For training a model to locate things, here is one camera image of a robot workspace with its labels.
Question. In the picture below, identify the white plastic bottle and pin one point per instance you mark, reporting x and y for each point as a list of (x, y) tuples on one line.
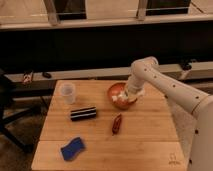
[(124, 97)]

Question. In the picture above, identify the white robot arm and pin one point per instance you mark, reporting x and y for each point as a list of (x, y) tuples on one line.
[(196, 102)]

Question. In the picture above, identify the orange ceramic bowl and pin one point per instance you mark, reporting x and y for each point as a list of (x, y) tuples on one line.
[(115, 89)]

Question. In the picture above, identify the black white striped block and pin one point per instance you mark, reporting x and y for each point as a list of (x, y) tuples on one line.
[(82, 114)]

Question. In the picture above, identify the clear plastic cup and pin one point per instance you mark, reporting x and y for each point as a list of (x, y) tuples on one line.
[(68, 92)]

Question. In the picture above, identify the wooden table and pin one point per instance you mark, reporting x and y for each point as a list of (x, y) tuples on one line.
[(146, 141)]

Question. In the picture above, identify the small black object on ledge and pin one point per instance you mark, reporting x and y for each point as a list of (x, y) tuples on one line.
[(46, 75)]

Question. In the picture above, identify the blue sponge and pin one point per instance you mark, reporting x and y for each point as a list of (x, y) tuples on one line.
[(72, 149)]

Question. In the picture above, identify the red white clamp on ledge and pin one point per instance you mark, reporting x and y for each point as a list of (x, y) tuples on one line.
[(27, 77)]

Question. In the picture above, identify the black clamp with cable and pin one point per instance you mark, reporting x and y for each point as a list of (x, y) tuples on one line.
[(186, 67)]

